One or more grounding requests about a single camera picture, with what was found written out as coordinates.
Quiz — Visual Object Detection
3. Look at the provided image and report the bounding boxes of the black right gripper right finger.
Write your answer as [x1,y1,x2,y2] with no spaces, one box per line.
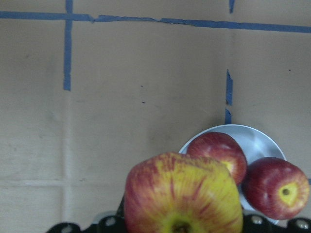
[242,211,311,233]

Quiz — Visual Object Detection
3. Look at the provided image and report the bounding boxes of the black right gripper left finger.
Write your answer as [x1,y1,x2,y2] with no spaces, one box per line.
[47,210,125,233]

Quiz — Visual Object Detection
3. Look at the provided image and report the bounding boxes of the dark red apple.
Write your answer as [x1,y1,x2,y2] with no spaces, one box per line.
[241,157,310,220]

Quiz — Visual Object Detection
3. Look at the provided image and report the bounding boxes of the grey metal plate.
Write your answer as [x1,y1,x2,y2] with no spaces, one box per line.
[178,124,287,225]

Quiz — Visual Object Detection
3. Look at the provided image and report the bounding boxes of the red apple with yellow top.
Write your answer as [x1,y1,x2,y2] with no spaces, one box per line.
[187,132,247,185]

